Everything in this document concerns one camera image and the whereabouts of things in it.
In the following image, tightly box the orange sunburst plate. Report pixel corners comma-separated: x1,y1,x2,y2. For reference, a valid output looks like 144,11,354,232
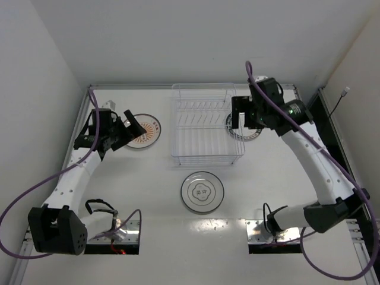
126,113,162,150

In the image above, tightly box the green rimmed plate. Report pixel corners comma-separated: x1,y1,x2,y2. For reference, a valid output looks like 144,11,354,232
225,113,262,141

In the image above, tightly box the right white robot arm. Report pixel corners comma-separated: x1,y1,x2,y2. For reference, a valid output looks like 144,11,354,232
231,77,369,236

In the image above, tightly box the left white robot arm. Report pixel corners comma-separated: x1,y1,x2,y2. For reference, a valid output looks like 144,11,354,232
28,108,146,255

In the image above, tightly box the white plate dark rim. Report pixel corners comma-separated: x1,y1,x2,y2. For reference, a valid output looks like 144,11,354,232
180,171,225,215

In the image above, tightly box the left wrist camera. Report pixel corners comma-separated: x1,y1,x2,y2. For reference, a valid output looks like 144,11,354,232
102,100,116,110

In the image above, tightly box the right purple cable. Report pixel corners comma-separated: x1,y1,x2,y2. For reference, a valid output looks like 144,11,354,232
245,61,380,281

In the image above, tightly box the purple cable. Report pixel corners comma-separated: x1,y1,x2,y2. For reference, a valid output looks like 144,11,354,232
245,61,380,281
0,85,143,259

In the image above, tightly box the black wall cable white plug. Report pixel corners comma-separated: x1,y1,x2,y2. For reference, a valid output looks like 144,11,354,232
327,87,350,120

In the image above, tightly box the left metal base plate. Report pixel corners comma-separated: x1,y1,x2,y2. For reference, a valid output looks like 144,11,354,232
87,220,140,245

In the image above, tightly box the metal base plate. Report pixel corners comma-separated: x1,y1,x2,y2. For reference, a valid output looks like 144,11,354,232
245,220,300,245
87,220,140,245

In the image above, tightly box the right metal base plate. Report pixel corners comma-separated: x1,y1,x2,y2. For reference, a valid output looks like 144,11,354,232
245,220,300,245

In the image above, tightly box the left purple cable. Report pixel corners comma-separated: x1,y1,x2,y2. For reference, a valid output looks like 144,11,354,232
0,85,143,259

